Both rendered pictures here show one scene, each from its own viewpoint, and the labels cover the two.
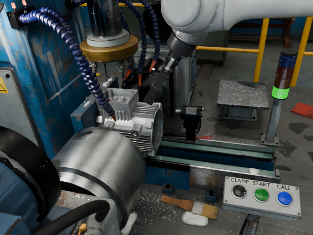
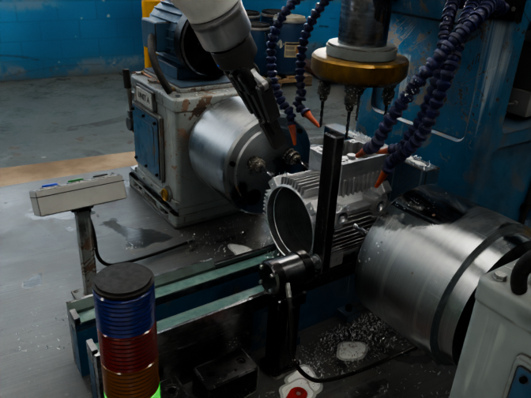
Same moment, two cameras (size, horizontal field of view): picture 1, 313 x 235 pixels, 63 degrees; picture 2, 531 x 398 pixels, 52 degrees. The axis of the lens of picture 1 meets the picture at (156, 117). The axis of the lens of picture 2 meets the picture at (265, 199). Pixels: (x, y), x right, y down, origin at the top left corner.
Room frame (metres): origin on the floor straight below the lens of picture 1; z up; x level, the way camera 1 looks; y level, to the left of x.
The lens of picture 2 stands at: (1.30, -0.78, 1.53)
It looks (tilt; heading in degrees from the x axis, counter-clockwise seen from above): 26 degrees down; 127
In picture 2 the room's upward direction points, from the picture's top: 3 degrees clockwise
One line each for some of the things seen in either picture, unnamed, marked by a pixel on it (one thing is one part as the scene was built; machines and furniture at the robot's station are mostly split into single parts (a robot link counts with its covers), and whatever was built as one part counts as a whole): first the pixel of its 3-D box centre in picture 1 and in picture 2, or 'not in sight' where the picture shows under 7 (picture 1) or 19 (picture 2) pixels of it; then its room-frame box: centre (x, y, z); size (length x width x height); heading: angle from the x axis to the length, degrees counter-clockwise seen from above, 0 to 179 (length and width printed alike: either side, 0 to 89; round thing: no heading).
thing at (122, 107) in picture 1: (118, 104); (346, 167); (0.80, 0.13, 1.11); 0.12 x 0.11 x 0.07; 73
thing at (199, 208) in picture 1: (189, 205); not in sight; (0.59, -0.09, 0.80); 0.21 x 0.05 x 0.01; 67
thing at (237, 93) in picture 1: (241, 102); not in sight; (1.18, -0.45, 0.86); 0.27 x 0.24 x 0.12; 163
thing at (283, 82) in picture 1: (282, 81); (130, 369); (0.92, -0.51, 1.10); 0.06 x 0.06 x 0.04
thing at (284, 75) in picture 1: (285, 70); (128, 336); (0.92, -0.51, 1.14); 0.06 x 0.06 x 0.04
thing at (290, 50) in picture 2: not in sight; (250, 47); (-2.67, 3.98, 0.37); 1.20 x 0.80 x 0.74; 64
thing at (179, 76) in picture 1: (154, 82); (461, 282); (1.11, 0.00, 1.04); 0.41 x 0.25 x 0.25; 163
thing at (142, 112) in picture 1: (132, 126); (327, 212); (0.79, 0.09, 1.01); 0.20 x 0.19 x 0.19; 73
